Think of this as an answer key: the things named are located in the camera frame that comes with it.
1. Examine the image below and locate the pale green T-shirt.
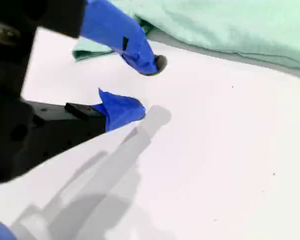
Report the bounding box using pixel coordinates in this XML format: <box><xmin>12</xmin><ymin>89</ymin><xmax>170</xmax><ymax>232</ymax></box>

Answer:
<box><xmin>72</xmin><ymin>0</ymin><xmax>300</xmax><ymax>82</ymax></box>

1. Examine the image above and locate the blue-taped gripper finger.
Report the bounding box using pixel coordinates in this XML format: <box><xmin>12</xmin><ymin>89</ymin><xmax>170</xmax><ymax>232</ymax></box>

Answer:
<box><xmin>27</xmin><ymin>87</ymin><xmax>146</xmax><ymax>171</ymax></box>
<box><xmin>38</xmin><ymin>0</ymin><xmax>168</xmax><ymax>77</ymax></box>

